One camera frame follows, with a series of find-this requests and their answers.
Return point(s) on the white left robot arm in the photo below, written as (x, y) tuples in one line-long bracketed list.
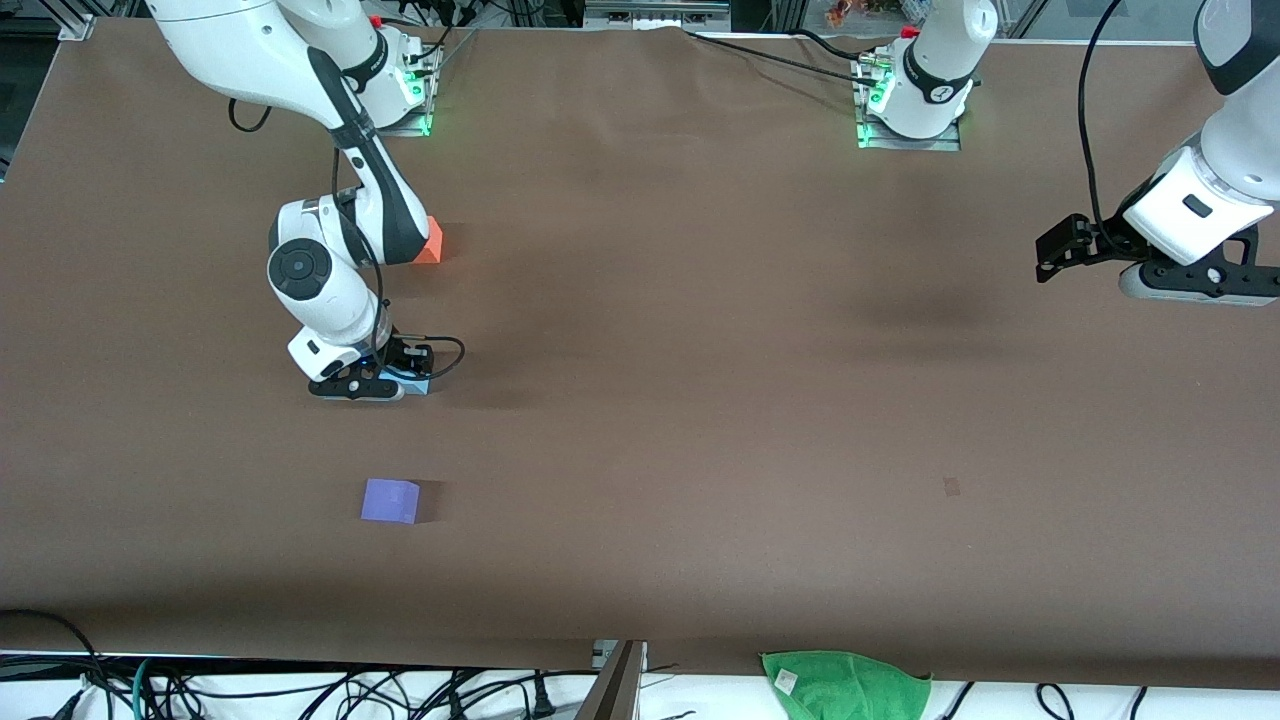
[(935, 60)]

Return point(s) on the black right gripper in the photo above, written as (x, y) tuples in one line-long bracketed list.
[(403, 354)]

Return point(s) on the small colourful object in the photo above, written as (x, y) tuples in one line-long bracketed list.
[(860, 10)]

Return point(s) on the orange foam cube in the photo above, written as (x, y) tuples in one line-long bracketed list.
[(433, 246)]

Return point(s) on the grey metal post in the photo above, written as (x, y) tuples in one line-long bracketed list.
[(615, 690)]

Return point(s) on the green cloth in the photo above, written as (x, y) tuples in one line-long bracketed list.
[(850, 690)]

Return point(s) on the silver metal rail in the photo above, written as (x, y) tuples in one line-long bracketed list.
[(655, 14)]

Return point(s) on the brown table cover sheet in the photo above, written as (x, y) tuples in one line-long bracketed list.
[(640, 500)]

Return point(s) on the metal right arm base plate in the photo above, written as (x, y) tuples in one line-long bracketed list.
[(400, 128)]

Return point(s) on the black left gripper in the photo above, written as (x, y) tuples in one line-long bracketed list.
[(1104, 240)]

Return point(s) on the aluminium frame profile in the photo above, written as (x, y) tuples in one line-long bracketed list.
[(78, 26)]

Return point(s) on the purple foam cube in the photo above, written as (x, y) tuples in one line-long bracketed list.
[(388, 501)]

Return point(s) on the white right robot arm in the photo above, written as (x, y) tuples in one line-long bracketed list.
[(300, 270)]

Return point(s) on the light blue foam cube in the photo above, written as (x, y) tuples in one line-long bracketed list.
[(418, 386)]

